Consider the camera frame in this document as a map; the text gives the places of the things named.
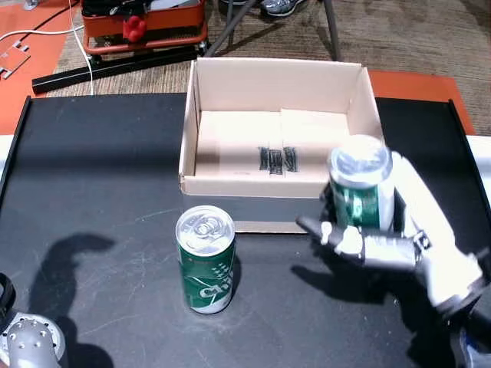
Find white cable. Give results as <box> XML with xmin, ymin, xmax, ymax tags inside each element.
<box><xmin>0</xmin><ymin>0</ymin><xmax>95</xmax><ymax>95</ymax></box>

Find green can with star print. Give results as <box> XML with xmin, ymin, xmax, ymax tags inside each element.
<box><xmin>175</xmin><ymin>205</ymin><xmax>236</xmax><ymax>315</ymax></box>

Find grey sneaker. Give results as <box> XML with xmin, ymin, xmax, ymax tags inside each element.
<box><xmin>260</xmin><ymin>0</ymin><xmax>308</xmax><ymax>17</ymax></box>

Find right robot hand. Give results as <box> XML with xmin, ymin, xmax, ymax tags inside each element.
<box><xmin>295</xmin><ymin>151</ymin><xmax>490</xmax><ymax>319</ymax></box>

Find orange equipment cart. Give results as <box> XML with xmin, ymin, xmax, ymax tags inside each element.
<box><xmin>80</xmin><ymin>0</ymin><xmax>210</xmax><ymax>64</ymax></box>

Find black bag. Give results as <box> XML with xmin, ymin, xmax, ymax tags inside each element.
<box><xmin>82</xmin><ymin>0</ymin><xmax>150</xmax><ymax>18</ymax></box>

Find red knob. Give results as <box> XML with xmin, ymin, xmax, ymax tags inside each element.
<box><xmin>123</xmin><ymin>15</ymin><xmax>147</xmax><ymax>42</ymax></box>

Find green can with white panel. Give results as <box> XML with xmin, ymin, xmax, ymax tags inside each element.
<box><xmin>328</xmin><ymin>133</ymin><xmax>396</xmax><ymax>233</ymax></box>

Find orange floor mat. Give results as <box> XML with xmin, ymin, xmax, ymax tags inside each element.
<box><xmin>0</xmin><ymin>0</ymin><xmax>84</xmax><ymax>136</ymax></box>
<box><xmin>367</xmin><ymin>69</ymin><xmax>476</xmax><ymax>136</ymax></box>

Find grey metal leg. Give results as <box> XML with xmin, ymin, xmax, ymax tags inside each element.
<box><xmin>206</xmin><ymin>0</ymin><xmax>256</xmax><ymax>58</ymax></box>
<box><xmin>324</xmin><ymin>0</ymin><xmax>342</xmax><ymax>62</ymax></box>

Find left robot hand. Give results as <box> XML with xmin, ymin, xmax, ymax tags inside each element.
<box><xmin>0</xmin><ymin>274</ymin><xmax>68</xmax><ymax>368</ymax></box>

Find open cardboard box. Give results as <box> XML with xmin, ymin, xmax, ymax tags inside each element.
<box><xmin>178</xmin><ymin>57</ymin><xmax>387</xmax><ymax>235</ymax></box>

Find black metal beam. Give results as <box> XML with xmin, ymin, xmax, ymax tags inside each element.
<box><xmin>31</xmin><ymin>48</ymin><xmax>210</xmax><ymax>97</ymax></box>

